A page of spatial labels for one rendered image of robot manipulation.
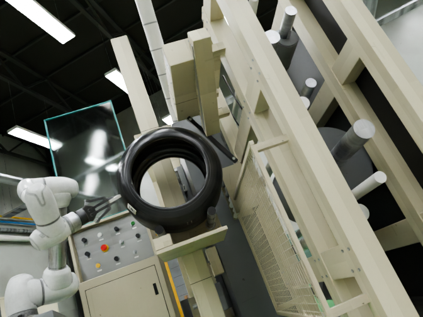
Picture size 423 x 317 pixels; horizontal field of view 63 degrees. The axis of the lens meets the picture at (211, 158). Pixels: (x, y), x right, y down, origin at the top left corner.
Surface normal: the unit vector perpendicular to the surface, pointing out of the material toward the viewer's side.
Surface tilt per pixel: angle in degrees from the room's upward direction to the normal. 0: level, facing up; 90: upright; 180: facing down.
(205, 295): 90
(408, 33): 90
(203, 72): 162
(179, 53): 90
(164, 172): 90
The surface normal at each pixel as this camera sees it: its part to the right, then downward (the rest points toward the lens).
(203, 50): 0.33, 0.71
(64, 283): 0.70, 0.03
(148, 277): 0.02, -0.38
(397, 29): -0.32, -0.24
